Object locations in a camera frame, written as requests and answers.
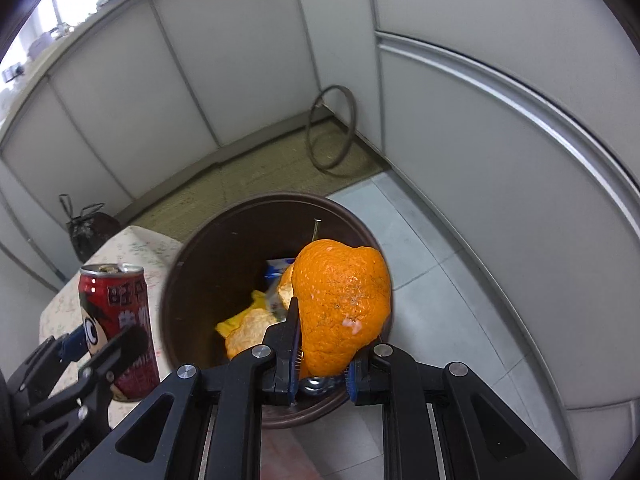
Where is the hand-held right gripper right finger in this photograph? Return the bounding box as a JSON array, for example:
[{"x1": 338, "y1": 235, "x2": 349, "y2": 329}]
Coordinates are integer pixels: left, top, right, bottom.
[{"x1": 345, "y1": 342, "x2": 581, "y2": 480}]

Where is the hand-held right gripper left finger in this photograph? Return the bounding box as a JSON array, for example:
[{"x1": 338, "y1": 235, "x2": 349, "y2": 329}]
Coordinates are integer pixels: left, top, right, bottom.
[{"x1": 65, "y1": 296, "x2": 303, "y2": 480}]

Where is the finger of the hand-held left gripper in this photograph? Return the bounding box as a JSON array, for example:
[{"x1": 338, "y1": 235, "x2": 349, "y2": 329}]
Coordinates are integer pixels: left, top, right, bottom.
[
  {"x1": 7, "y1": 324, "x2": 90, "y2": 397},
  {"x1": 22, "y1": 325, "x2": 151, "y2": 425}
]

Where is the red drink can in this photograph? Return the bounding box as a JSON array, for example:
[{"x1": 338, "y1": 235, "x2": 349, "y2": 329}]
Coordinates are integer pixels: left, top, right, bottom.
[{"x1": 78, "y1": 262, "x2": 162, "y2": 403}]

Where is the large orange peel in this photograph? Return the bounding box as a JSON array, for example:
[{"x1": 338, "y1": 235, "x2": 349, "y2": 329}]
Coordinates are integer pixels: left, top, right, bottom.
[{"x1": 291, "y1": 238, "x2": 392, "y2": 378}]

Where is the brown round trash bin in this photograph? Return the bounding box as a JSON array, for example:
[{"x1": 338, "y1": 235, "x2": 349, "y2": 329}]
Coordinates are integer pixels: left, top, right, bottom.
[{"x1": 160, "y1": 192, "x2": 396, "y2": 431}]

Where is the small orange peel piece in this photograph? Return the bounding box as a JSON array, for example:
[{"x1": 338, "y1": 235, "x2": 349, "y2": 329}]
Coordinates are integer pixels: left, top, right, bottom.
[
  {"x1": 225, "y1": 308, "x2": 281, "y2": 361},
  {"x1": 277, "y1": 265, "x2": 301, "y2": 321}
]

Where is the yellow snack packet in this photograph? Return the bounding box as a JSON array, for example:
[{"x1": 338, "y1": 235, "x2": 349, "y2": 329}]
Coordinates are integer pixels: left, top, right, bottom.
[{"x1": 215, "y1": 290, "x2": 273, "y2": 341}]

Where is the blue and white carton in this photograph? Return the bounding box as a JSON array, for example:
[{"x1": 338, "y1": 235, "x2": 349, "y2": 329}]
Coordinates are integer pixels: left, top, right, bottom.
[{"x1": 265, "y1": 257, "x2": 297, "y2": 283}]

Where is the black plastic bag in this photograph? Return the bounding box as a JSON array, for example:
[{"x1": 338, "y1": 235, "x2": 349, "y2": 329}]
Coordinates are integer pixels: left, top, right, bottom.
[{"x1": 59, "y1": 194, "x2": 121, "y2": 263}]

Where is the woven straw mat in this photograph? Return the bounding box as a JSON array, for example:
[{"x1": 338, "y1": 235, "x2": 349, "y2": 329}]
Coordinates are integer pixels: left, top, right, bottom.
[{"x1": 120, "y1": 120, "x2": 388, "y2": 233}]

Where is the dark metal ring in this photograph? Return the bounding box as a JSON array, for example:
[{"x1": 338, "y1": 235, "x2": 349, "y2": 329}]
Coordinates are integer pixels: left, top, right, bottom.
[{"x1": 306, "y1": 85, "x2": 357, "y2": 173}]

